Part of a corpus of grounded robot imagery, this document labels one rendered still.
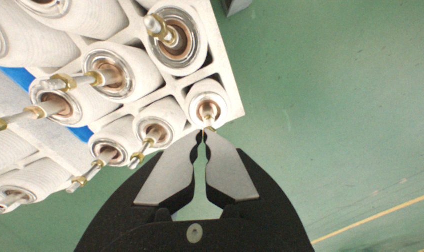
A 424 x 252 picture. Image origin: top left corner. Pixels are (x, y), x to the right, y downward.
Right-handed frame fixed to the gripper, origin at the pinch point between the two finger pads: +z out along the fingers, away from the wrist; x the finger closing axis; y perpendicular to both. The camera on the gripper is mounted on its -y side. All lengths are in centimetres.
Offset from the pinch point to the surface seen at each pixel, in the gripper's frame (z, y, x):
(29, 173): 13, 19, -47
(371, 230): 35, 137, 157
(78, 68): 17.2, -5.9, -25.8
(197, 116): 9.9, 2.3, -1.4
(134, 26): 17.2, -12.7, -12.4
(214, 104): 10.0, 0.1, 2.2
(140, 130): 9.8, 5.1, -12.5
